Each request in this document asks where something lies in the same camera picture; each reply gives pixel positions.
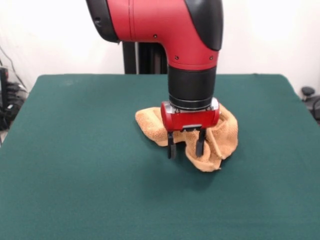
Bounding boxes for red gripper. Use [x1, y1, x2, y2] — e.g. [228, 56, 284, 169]
[160, 100, 222, 160]

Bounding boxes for orange terry towel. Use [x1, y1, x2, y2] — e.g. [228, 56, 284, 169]
[134, 103, 239, 173]

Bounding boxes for dark green table cloth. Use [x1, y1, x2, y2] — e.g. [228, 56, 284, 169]
[0, 73, 320, 240]

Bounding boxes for black box device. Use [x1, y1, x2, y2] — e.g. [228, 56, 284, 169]
[0, 66, 10, 111]

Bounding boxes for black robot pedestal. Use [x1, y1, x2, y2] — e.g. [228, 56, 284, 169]
[121, 41, 169, 75]

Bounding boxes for black cable bundle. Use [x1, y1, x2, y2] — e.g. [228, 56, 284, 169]
[0, 82, 29, 131]

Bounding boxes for grey cable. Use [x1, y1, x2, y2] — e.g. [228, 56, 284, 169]
[0, 46, 28, 91]

